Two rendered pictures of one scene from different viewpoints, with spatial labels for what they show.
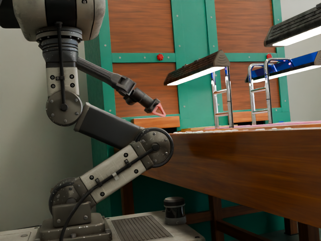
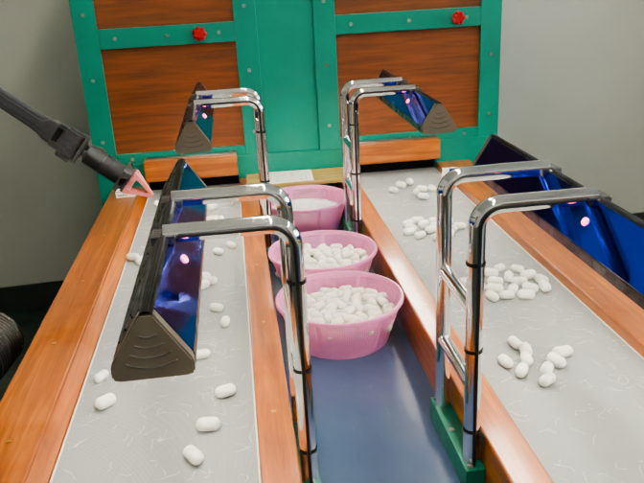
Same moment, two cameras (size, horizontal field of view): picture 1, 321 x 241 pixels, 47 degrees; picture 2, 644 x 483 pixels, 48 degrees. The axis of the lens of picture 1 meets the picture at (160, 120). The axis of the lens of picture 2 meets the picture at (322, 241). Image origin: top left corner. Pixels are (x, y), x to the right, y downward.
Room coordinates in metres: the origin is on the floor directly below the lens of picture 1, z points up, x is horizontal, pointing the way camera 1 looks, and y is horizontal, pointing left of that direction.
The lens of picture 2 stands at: (0.14, -0.95, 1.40)
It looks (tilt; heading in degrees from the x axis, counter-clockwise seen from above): 20 degrees down; 14
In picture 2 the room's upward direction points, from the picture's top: 3 degrees counter-clockwise
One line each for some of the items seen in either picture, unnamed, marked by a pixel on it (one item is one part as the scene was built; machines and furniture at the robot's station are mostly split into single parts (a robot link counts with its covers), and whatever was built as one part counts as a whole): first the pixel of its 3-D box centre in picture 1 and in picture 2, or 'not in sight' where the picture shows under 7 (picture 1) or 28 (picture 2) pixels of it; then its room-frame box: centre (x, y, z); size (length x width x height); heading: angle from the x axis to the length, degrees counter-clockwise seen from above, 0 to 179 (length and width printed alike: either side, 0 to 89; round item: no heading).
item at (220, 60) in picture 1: (191, 70); (196, 112); (1.90, -0.18, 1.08); 0.62 x 0.08 x 0.07; 20
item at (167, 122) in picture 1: (155, 123); (192, 166); (2.29, 0.03, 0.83); 0.30 x 0.06 x 0.07; 110
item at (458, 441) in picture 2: not in sight; (509, 320); (1.15, -0.97, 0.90); 0.20 x 0.19 x 0.45; 20
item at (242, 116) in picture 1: (249, 116); (395, 149); (2.53, -0.61, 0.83); 0.30 x 0.06 x 0.07; 110
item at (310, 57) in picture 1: (280, 68); (407, 97); (2.10, -0.70, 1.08); 0.62 x 0.08 x 0.07; 20
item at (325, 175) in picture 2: (208, 127); (297, 177); (2.36, -0.31, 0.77); 0.33 x 0.15 x 0.01; 110
